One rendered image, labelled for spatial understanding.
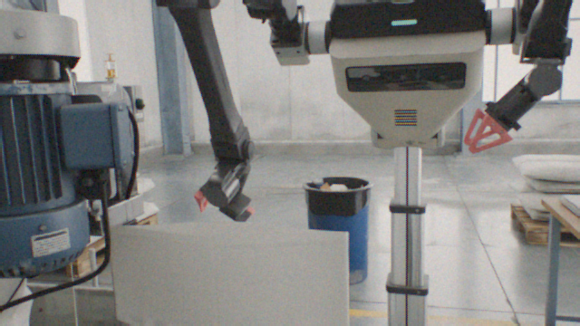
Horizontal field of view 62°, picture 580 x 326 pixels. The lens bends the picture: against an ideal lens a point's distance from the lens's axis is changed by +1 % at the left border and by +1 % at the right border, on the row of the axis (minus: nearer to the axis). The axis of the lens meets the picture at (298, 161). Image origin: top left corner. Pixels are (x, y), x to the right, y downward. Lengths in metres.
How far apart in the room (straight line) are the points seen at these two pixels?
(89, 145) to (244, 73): 8.74
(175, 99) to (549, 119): 6.72
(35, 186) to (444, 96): 0.97
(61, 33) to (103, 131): 0.13
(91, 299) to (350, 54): 1.04
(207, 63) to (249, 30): 8.48
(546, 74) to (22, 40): 0.82
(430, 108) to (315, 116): 7.75
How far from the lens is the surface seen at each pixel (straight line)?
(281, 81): 9.18
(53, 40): 0.69
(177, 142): 9.75
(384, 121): 1.38
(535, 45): 1.05
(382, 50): 1.25
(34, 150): 0.70
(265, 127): 9.30
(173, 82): 9.69
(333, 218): 3.11
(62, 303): 1.69
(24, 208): 0.71
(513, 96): 1.05
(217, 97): 0.96
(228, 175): 1.04
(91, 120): 0.68
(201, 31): 0.89
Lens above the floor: 1.32
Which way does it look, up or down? 9 degrees down
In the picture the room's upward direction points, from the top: 2 degrees counter-clockwise
